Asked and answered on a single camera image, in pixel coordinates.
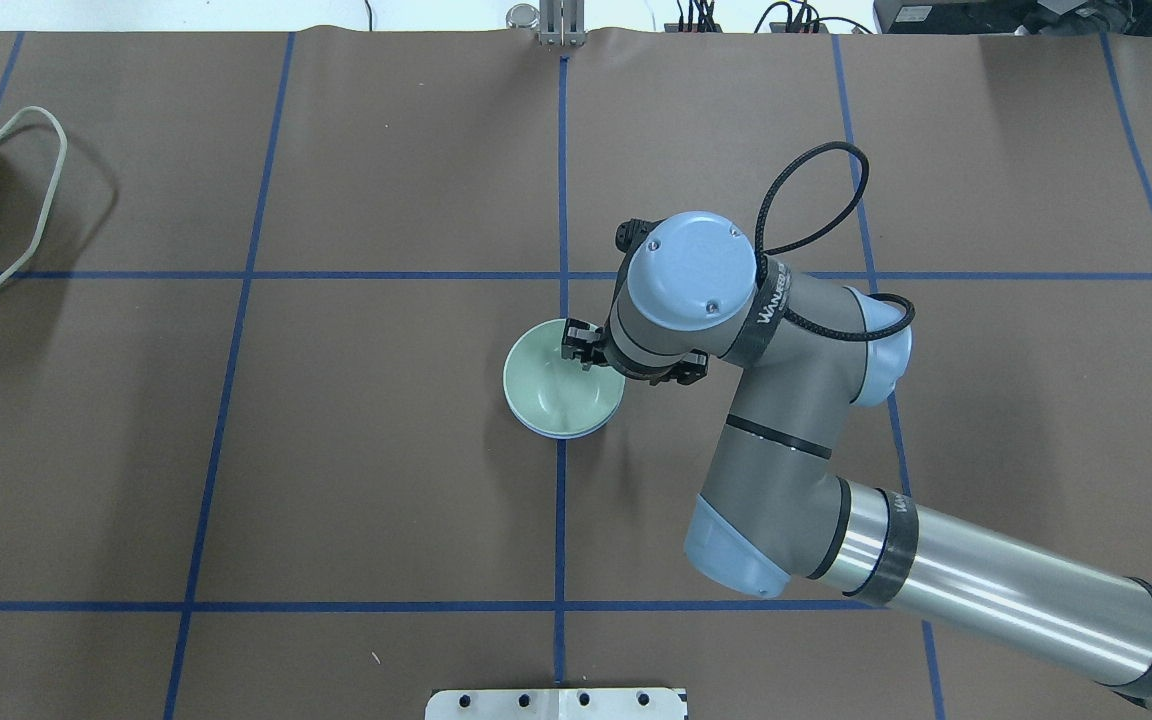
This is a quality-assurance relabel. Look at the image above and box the white camera stand base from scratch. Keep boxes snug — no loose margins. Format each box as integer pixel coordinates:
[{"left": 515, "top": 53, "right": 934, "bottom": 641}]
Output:
[{"left": 424, "top": 687, "right": 690, "bottom": 719}]

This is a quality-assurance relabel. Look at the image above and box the black cable bundle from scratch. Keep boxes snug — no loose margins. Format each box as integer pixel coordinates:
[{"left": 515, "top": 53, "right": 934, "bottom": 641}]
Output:
[{"left": 664, "top": 0, "right": 873, "bottom": 36}]

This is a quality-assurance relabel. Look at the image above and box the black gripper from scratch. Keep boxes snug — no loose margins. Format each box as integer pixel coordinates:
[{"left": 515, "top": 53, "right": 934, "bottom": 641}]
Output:
[{"left": 559, "top": 219, "right": 708, "bottom": 386}]

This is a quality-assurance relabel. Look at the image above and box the beige cable loop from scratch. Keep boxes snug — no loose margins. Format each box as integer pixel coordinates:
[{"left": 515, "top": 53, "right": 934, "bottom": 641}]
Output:
[{"left": 0, "top": 106, "right": 68, "bottom": 327}]

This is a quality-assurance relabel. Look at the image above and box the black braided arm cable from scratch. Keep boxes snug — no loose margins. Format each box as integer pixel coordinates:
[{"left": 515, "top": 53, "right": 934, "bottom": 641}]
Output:
[{"left": 755, "top": 142, "right": 917, "bottom": 343}]

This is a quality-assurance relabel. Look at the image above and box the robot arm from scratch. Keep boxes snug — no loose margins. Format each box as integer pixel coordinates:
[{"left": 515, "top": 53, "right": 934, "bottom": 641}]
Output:
[{"left": 562, "top": 211, "right": 1152, "bottom": 712}]

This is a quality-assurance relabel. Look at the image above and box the black monitor base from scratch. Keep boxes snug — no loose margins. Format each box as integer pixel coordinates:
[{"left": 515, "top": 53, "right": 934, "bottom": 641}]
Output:
[{"left": 872, "top": 1, "right": 1152, "bottom": 37}]

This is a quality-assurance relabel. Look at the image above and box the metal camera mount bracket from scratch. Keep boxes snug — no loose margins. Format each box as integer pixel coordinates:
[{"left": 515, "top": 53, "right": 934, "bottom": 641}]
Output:
[{"left": 536, "top": 0, "right": 588, "bottom": 47}]

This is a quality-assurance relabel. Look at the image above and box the green bowl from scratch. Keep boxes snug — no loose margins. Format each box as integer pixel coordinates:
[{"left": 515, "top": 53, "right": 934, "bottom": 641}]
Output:
[{"left": 502, "top": 319, "right": 626, "bottom": 406}]

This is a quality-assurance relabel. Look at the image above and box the blue bowl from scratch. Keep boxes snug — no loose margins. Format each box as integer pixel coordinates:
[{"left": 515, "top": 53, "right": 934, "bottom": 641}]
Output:
[{"left": 507, "top": 401, "right": 622, "bottom": 439}]

